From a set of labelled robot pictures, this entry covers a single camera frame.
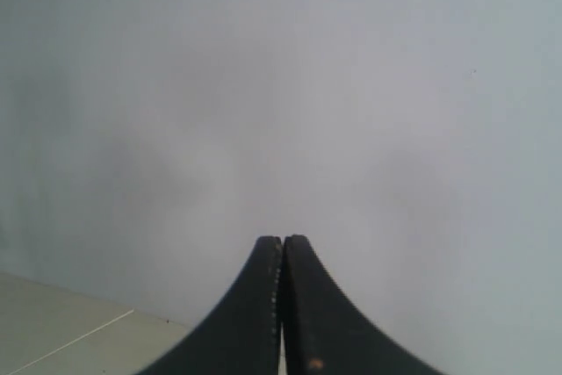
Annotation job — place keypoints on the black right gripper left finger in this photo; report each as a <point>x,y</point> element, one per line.
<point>241,335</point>

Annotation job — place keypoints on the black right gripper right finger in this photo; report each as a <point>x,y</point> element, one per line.
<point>324,332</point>

